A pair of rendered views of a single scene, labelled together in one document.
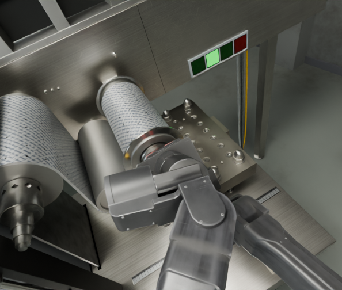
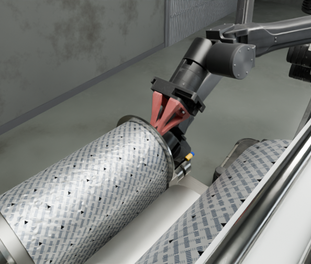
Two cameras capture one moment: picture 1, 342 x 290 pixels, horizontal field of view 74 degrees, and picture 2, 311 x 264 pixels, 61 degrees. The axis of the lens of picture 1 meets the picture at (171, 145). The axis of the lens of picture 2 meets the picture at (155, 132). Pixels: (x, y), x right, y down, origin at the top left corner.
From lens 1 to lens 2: 64 cm
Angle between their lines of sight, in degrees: 82
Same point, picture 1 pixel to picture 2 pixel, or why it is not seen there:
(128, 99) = (64, 166)
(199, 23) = not seen: outside the picture
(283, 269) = (201, 93)
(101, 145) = (130, 243)
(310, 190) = not seen: hidden behind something
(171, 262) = (256, 25)
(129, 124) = (122, 147)
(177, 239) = (245, 27)
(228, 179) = not seen: hidden behind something
